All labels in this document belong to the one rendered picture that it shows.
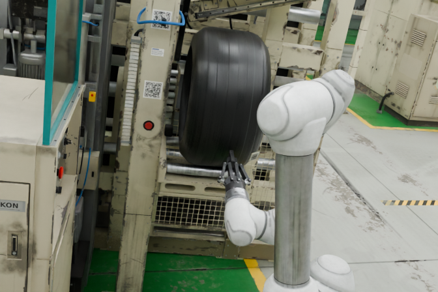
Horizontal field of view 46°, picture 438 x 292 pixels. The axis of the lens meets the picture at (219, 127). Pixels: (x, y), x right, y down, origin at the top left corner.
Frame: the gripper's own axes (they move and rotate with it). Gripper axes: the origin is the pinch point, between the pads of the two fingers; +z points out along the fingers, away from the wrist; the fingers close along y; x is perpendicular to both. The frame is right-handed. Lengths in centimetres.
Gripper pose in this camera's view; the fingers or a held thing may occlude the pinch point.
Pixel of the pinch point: (231, 158)
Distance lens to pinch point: 204.6
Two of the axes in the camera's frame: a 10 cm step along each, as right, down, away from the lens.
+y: -9.8, -1.0, -1.6
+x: -1.8, 7.9, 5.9
